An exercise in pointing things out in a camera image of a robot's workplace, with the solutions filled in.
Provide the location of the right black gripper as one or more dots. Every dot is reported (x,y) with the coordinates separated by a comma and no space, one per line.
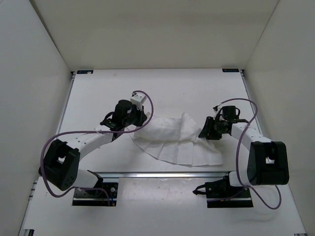
(207,132)

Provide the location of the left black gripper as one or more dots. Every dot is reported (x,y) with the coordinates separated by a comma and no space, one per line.
(142,116)

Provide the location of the white pleated skirt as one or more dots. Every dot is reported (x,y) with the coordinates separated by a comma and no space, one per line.
(176,141)

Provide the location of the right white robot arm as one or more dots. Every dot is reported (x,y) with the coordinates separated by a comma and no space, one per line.
(259,161)

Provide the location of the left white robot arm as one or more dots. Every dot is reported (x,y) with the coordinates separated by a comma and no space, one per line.
(59,164)

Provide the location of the right blue corner label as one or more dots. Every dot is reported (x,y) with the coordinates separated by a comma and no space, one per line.
(230,70)

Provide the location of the blue corner label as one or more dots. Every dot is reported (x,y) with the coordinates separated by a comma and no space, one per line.
(84,72)
(230,70)

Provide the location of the left blue corner label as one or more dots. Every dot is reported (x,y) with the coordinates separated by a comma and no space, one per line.
(84,72)

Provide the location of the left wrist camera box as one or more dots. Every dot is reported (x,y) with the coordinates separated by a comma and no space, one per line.
(138,99)

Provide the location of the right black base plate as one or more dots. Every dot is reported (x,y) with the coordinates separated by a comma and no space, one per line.
(220,194)

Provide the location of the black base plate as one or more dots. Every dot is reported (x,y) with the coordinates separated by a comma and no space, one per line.
(220,194)
(97,198)

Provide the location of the aluminium front rail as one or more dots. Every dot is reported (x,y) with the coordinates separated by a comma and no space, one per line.
(162,174)

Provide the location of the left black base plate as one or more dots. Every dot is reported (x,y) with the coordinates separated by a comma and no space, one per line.
(97,198)

